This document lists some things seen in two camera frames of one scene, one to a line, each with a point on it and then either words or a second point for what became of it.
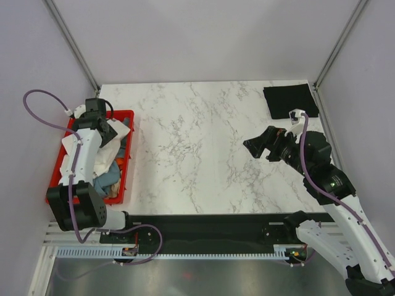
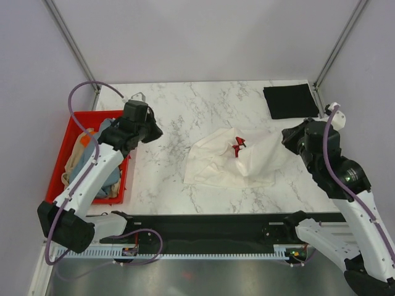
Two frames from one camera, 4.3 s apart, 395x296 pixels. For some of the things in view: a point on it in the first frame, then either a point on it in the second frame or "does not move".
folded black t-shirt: (281, 99) does not move
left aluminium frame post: (58, 18) does not move
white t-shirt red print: (105, 156) to (236, 156)
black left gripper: (110, 135) to (157, 132)
